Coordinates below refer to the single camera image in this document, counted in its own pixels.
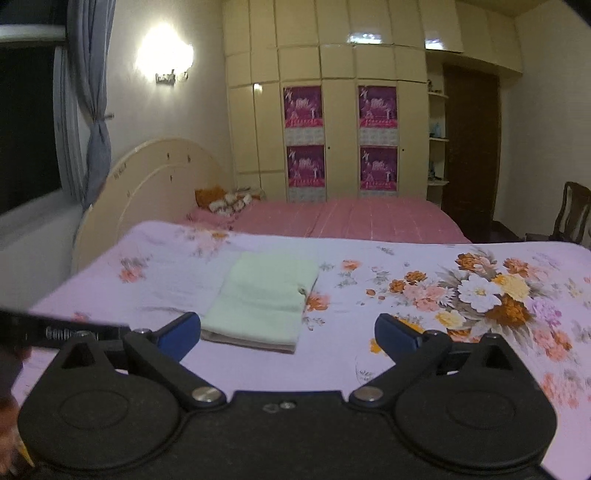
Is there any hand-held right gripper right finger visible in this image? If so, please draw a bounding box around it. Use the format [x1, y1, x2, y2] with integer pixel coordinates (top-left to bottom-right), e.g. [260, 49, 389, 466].
[348, 314, 529, 411]

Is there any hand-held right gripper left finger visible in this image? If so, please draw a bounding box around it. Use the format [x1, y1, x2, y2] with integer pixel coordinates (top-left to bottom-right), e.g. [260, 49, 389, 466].
[58, 312, 228, 411]

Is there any pale green knit sweater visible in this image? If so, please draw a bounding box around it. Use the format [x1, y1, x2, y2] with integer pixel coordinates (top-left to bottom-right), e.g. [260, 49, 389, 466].
[201, 251, 320, 355]

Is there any pink floral bedsheet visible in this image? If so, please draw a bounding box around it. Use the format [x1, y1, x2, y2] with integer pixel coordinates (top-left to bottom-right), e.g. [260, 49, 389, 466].
[11, 220, 591, 480]

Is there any pink striped bedspread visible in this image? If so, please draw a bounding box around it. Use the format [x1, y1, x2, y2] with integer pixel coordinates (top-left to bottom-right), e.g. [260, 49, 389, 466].
[187, 198, 472, 244]

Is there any orange patterned pillow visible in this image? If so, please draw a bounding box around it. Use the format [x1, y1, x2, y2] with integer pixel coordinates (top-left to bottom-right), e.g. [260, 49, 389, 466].
[194, 186, 267, 217]

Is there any cream round headboard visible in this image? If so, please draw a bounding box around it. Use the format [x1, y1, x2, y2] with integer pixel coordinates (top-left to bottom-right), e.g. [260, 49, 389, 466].
[71, 137, 234, 274]

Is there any cream corner shelf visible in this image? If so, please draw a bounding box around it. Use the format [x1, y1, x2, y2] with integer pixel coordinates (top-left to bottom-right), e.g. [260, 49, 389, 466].
[427, 78, 451, 204]

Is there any dark wooden door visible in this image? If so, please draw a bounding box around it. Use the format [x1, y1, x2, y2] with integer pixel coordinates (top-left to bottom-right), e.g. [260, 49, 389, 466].
[442, 65, 502, 232]

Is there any dark window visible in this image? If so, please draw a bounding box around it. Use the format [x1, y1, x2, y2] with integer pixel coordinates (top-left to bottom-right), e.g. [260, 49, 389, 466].
[0, 25, 70, 217]

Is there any dark wooden chair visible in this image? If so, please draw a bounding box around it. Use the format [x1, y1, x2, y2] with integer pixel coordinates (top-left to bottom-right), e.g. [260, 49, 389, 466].
[526, 181, 591, 246]

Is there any grey blue curtain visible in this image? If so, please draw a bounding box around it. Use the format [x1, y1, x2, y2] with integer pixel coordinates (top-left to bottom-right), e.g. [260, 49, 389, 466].
[53, 0, 117, 209]

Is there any cream wardrobe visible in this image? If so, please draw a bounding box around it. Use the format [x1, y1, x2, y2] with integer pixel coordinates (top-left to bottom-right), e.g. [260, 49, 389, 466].
[222, 0, 523, 205]

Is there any purple wall poster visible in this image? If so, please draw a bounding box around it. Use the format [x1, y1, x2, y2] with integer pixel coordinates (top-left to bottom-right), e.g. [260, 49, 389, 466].
[359, 146, 399, 198]
[286, 145, 326, 203]
[358, 85, 399, 147]
[283, 85, 323, 146]

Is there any wall lamp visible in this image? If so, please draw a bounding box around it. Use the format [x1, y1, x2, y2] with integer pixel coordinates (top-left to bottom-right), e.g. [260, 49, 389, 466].
[135, 22, 195, 87]

